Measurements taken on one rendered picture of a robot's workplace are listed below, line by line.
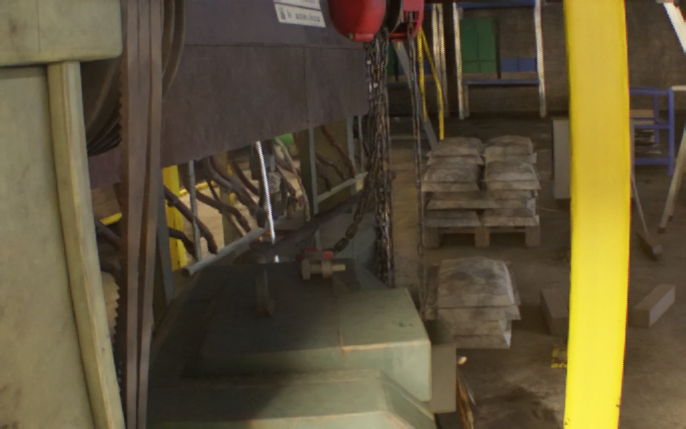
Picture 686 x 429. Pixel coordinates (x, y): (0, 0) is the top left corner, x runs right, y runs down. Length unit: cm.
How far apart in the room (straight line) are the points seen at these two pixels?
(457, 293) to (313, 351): 241
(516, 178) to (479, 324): 192
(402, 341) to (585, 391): 50
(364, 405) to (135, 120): 42
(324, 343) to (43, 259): 50
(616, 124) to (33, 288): 96
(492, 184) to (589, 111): 383
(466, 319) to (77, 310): 283
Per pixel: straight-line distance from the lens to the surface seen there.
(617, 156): 125
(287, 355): 96
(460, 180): 508
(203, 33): 185
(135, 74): 64
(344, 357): 96
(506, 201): 507
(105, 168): 146
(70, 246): 57
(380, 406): 86
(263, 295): 109
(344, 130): 324
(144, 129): 66
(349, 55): 298
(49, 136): 56
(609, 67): 124
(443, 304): 333
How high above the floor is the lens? 121
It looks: 10 degrees down
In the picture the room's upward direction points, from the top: 4 degrees counter-clockwise
